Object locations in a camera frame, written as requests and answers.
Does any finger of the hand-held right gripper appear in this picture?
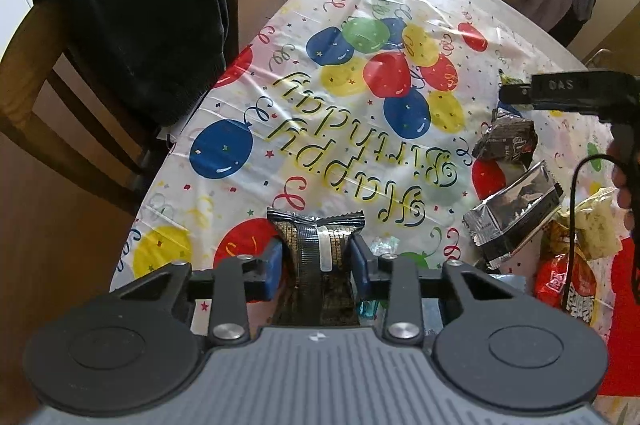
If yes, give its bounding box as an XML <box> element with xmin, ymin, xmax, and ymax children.
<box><xmin>498</xmin><ymin>82</ymin><xmax>534</xmax><ymax>106</ymax></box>

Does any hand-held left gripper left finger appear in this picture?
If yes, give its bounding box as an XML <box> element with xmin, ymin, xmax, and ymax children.
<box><xmin>109</xmin><ymin>236</ymin><xmax>284</xmax><ymax>347</ymax></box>

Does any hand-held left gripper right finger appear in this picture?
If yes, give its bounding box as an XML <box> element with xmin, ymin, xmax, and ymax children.
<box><xmin>348</xmin><ymin>235</ymin><xmax>523</xmax><ymax>347</ymax></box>

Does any yellow black snack packet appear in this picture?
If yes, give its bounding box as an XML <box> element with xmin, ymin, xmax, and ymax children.
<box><xmin>500</xmin><ymin>71</ymin><xmax>532</xmax><ymax>90</ymax></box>

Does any black gold snack packet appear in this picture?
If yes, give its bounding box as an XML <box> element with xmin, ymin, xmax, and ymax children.
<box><xmin>266</xmin><ymin>207</ymin><xmax>367</xmax><ymax>327</ymax></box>

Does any silver black snack packet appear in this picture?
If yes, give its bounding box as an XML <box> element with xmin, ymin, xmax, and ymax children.
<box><xmin>462</xmin><ymin>161</ymin><xmax>564</xmax><ymax>271</ymax></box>

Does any pale yellow snack packet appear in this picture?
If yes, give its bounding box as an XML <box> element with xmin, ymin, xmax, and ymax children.
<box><xmin>574</xmin><ymin>188</ymin><xmax>624</xmax><ymax>262</ymax></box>

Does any light blue snack packet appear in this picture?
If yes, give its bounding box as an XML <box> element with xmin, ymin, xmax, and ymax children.
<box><xmin>490</xmin><ymin>271</ymin><xmax>532</xmax><ymax>293</ymax></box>

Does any red snack packet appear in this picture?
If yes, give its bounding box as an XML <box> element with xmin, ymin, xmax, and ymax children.
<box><xmin>534</xmin><ymin>250</ymin><xmax>617</xmax><ymax>323</ymax></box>

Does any person's right hand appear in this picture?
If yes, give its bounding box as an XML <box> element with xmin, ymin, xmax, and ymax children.
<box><xmin>614</xmin><ymin>165</ymin><xmax>640</xmax><ymax>212</ymax></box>

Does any teal candy wrapper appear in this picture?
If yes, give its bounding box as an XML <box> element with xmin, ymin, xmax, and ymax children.
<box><xmin>358</xmin><ymin>236</ymin><xmax>400</xmax><ymax>322</ymax></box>

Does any balloon print tablecloth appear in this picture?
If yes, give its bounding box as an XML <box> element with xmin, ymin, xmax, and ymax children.
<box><xmin>107</xmin><ymin>0</ymin><xmax>640</xmax><ymax>358</ymax></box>

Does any black garment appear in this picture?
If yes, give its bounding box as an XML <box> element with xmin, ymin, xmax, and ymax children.
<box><xmin>32</xmin><ymin>0</ymin><xmax>232</xmax><ymax>126</ymax></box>

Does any wooden chair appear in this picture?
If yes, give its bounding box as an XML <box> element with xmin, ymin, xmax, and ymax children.
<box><xmin>0</xmin><ymin>0</ymin><xmax>242</xmax><ymax>218</ymax></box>

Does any black cable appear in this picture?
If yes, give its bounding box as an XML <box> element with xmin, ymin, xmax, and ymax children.
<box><xmin>560</xmin><ymin>154</ymin><xmax>610</xmax><ymax>312</ymax></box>

